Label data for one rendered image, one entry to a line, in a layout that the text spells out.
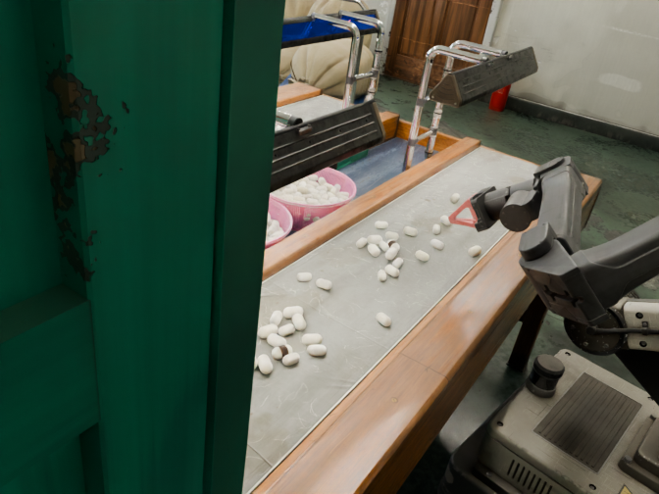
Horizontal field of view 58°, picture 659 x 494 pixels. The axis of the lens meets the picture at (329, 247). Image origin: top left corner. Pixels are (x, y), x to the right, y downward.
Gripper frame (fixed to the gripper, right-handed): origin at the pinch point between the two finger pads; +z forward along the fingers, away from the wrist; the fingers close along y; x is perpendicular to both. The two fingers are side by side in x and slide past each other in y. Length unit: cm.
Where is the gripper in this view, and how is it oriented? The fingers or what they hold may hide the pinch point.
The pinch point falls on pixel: (452, 219)
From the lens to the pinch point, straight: 128.4
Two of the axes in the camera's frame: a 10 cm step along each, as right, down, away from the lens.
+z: -7.1, 2.4, 6.6
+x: 4.1, 9.1, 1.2
